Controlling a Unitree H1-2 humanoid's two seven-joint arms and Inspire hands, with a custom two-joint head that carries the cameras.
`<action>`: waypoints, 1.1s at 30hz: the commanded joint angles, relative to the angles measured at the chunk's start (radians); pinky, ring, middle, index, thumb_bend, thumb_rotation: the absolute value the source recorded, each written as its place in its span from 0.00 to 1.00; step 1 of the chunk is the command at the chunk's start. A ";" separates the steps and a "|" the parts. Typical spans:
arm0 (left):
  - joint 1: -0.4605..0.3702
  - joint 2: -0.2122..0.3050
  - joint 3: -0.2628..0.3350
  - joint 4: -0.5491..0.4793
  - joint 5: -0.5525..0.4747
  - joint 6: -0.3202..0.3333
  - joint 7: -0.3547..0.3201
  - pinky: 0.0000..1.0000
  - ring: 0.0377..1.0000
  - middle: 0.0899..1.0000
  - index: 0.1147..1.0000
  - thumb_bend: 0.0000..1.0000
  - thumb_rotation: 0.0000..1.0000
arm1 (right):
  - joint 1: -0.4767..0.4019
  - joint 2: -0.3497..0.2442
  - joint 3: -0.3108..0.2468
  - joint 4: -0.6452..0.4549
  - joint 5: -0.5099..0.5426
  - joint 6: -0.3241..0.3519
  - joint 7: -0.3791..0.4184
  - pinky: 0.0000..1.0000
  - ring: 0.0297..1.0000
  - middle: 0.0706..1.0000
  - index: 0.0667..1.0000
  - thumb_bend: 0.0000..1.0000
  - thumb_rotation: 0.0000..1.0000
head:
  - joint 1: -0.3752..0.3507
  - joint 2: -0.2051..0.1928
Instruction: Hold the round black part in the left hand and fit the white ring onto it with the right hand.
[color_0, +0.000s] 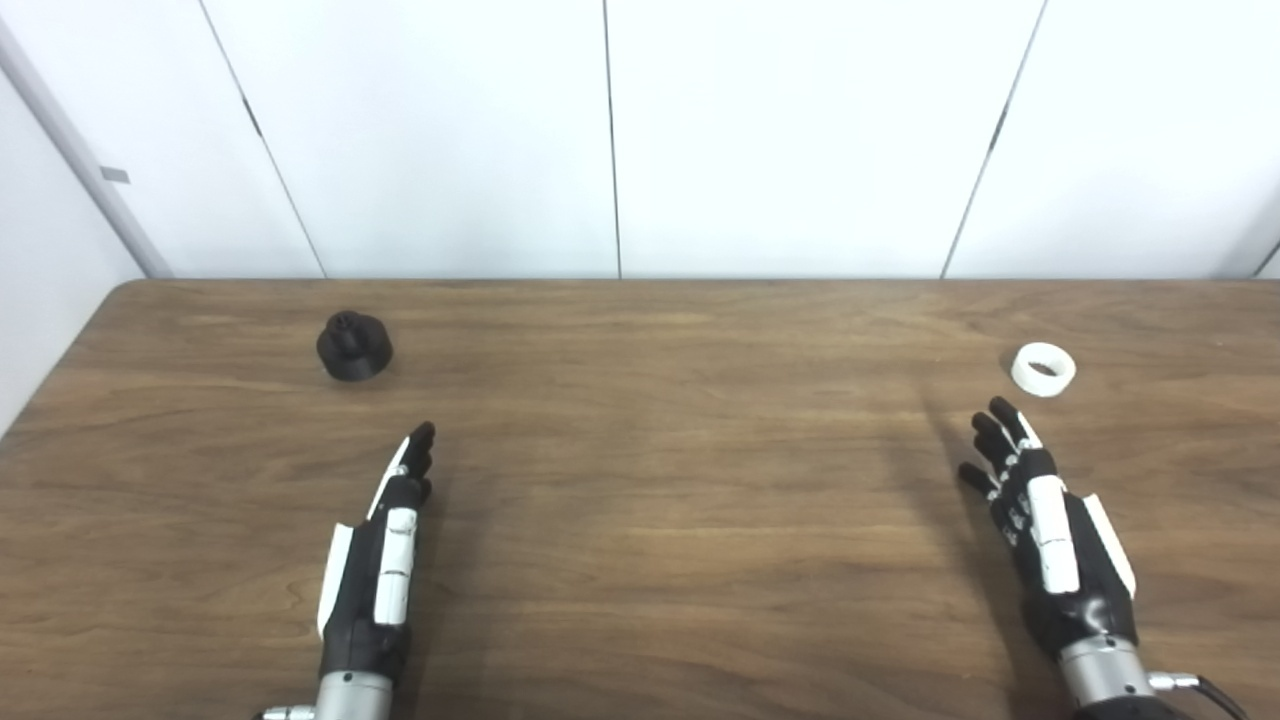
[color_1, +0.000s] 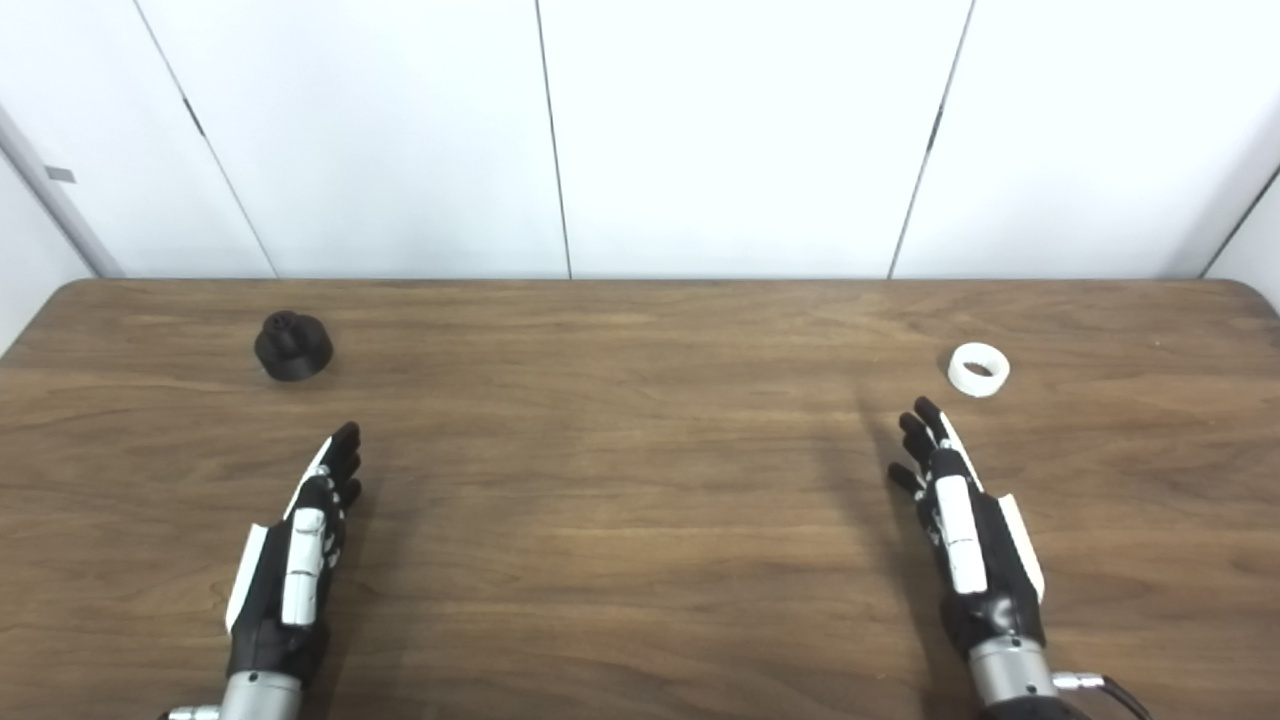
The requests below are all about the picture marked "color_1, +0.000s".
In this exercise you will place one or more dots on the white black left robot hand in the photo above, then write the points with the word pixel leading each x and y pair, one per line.
pixel 302 560

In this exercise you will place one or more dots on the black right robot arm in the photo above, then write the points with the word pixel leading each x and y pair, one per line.
pixel 1012 680

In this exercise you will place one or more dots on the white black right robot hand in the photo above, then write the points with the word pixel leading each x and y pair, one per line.
pixel 962 540

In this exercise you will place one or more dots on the round black plastic part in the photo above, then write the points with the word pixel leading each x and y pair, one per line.
pixel 293 350

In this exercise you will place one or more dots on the small grey wall tag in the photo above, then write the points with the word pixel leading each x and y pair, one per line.
pixel 60 174

